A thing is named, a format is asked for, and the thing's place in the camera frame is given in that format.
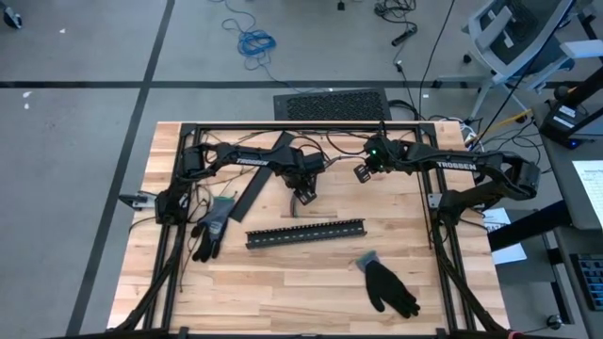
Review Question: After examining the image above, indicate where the black slotted cable duct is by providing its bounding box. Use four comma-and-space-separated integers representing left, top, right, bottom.
244, 218, 367, 250

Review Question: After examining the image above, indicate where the black duct cover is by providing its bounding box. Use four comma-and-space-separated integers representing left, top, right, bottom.
229, 131, 296, 223

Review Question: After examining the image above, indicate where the grey-backed work glove green cuff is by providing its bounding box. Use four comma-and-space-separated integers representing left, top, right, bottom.
190, 196, 236, 264

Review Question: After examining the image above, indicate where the black work glove green cuff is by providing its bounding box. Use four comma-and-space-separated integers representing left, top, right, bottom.
353, 250, 421, 319

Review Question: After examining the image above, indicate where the black perforated computer case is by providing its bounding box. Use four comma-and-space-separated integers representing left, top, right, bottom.
272, 88, 393, 122

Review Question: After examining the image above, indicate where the black power strip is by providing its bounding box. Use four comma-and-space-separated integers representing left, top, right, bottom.
389, 25, 418, 47

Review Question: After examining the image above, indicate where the white floor paper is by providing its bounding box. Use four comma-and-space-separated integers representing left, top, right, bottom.
481, 205, 529, 266

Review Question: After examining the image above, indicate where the black desk bar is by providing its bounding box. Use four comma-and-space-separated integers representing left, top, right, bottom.
486, 199, 574, 253

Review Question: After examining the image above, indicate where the operator side desk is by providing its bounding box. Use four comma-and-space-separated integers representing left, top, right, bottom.
530, 98, 603, 232

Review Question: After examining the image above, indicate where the black box device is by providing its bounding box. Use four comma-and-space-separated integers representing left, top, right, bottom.
538, 100, 591, 150

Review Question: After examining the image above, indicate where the grey mesh office chair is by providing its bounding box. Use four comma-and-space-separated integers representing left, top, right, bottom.
435, 0, 603, 122

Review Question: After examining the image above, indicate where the white sheet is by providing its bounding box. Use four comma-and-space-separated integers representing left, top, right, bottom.
570, 158, 603, 218

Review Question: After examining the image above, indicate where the black keyboard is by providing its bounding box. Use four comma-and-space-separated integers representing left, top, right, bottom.
568, 252, 603, 312

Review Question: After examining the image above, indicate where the operator keyboard desk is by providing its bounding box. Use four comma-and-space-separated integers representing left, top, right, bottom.
541, 224, 603, 339

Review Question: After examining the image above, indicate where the black hanging cable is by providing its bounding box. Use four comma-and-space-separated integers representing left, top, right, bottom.
417, 0, 457, 114

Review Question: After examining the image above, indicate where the blue floor cable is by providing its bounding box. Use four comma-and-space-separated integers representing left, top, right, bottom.
209, 0, 305, 93

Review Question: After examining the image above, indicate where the yellow hanging cable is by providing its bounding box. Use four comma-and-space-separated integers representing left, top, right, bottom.
474, 108, 533, 143

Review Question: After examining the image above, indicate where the black cable coil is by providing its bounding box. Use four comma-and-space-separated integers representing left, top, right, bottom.
373, 0, 418, 24

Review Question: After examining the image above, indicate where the black aluminium post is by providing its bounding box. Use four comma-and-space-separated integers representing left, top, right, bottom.
553, 63, 603, 137

